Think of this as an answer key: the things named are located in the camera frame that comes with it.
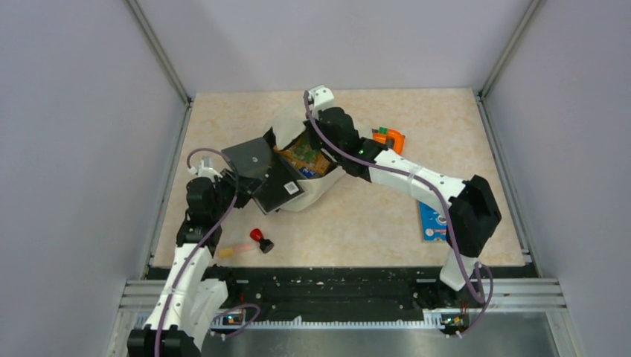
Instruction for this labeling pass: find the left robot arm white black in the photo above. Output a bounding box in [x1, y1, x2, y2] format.
[126, 170, 265, 356]

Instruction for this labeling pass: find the orange tape dispenser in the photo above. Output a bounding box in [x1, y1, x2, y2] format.
[371, 126, 406, 155]

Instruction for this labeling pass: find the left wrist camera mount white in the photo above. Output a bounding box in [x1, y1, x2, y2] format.
[188, 155, 222, 181]

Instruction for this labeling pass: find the light blue book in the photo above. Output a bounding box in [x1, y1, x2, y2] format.
[418, 202, 447, 242]

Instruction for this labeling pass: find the yellow pink highlighter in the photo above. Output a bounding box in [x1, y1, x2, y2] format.
[217, 243, 255, 258]

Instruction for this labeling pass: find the black notebook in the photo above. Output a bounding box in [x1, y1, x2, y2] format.
[221, 137, 305, 214]

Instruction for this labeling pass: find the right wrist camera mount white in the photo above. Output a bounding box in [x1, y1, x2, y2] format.
[307, 85, 335, 117]

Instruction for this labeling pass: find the red black stamp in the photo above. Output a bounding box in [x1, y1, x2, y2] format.
[249, 228, 275, 254]

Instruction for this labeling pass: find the orange treehouse book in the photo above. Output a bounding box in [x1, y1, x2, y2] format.
[274, 133, 333, 177]

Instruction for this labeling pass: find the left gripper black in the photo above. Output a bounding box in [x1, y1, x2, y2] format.
[210, 167, 265, 219]

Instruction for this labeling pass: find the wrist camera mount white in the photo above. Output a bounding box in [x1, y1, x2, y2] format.
[188, 155, 222, 181]
[307, 85, 335, 117]

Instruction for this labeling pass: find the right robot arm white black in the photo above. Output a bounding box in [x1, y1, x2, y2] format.
[305, 106, 502, 306]

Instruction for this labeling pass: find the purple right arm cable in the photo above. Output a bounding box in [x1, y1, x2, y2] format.
[303, 89, 495, 338]

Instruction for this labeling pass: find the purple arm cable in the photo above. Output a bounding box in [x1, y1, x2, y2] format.
[153, 147, 261, 357]
[303, 89, 495, 338]

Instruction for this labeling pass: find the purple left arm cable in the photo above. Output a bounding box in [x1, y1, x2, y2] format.
[153, 147, 261, 357]

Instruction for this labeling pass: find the blue 91-storey treehouse book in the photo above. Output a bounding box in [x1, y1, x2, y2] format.
[298, 167, 322, 179]

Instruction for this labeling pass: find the beige canvas student bag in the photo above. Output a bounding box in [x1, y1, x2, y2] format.
[263, 98, 345, 212]

